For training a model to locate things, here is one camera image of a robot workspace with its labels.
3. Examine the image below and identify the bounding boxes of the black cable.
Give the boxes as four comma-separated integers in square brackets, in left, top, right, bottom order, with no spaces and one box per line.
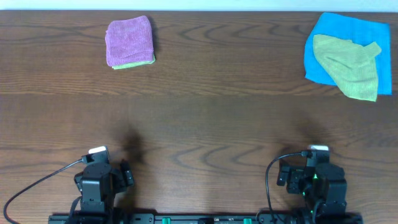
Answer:
[254,151,312,224]
[2,157,88,224]

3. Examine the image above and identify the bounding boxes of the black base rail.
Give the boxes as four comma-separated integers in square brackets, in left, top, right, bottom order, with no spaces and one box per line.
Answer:
[48,213,364,224]

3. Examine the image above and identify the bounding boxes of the green microfiber cloth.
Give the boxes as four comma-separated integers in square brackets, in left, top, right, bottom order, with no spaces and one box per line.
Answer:
[313,34,382,102]

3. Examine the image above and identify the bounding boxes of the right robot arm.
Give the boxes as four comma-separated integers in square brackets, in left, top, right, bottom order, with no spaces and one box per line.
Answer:
[277,162,347,221]

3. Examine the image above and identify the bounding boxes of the folded green cloth under purple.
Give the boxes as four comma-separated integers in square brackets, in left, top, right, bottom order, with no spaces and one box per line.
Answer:
[112,54,155,70]

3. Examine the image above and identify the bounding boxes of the right black cable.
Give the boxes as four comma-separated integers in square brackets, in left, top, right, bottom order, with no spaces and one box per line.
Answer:
[254,151,312,224]

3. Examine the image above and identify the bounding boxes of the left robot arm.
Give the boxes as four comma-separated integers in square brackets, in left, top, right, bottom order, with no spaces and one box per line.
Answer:
[68,157,134,223]

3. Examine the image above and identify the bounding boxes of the left black cable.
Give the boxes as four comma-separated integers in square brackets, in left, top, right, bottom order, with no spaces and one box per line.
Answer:
[2,157,88,224]

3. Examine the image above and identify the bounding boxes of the blue cloth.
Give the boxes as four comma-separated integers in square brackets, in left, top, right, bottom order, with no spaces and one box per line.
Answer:
[303,12,392,95]

